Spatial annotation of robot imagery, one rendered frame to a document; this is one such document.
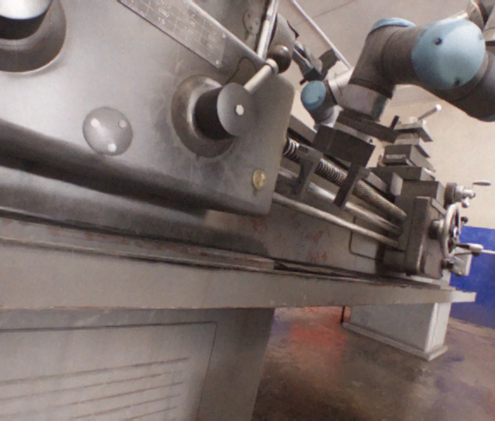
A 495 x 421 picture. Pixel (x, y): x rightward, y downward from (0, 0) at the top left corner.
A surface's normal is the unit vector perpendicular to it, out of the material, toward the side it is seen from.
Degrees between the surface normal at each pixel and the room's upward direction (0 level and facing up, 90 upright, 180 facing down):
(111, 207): 90
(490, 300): 90
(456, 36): 115
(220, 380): 90
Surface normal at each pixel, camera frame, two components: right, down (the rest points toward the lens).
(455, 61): 0.16, 0.40
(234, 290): 0.69, 0.11
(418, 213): -0.69, -0.20
